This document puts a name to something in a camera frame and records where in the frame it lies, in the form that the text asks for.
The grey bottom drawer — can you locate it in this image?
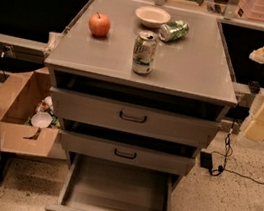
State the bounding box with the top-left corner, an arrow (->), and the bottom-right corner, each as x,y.
45,154 -> 177,211

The grey drawer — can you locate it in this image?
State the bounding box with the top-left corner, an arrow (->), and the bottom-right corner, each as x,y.
45,154 -> 177,211
60,122 -> 197,176
50,87 -> 220,148

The grey drawer cabinet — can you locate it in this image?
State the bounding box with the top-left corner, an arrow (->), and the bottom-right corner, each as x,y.
25,0 -> 253,198

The grey top drawer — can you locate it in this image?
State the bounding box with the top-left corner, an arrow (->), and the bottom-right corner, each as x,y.
50,87 -> 220,148

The grey middle drawer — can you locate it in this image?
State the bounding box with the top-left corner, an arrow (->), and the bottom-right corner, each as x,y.
60,122 -> 197,176

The black power adapter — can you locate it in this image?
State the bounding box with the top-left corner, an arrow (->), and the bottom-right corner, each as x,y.
200,151 -> 213,170

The pink plastic container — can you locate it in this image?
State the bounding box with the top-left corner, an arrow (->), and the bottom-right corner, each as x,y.
237,0 -> 264,22

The lying green soda can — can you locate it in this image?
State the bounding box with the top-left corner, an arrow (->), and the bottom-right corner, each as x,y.
159,20 -> 189,42

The upright green soda can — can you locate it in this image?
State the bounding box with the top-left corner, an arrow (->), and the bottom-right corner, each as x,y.
131,30 -> 157,75

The white bowl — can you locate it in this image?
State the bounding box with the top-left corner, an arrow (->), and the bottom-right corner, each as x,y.
135,6 -> 171,29

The red apple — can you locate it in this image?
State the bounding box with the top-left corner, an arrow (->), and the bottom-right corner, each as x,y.
88,12 -> 111,37

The white cup in box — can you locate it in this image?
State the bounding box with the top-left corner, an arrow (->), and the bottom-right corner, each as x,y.
30,112 -> 53,128

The cardboard box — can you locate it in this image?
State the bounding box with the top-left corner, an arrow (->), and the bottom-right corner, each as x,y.
0,68 -> 61,158

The black table leg foot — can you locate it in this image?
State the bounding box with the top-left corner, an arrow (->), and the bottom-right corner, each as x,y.
0,152 -> 10,183

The black device on rail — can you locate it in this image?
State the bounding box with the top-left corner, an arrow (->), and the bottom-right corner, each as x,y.
247,81 -> 260,95

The black cable on floor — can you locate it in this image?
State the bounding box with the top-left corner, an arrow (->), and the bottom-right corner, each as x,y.
208,116 -> 264,189

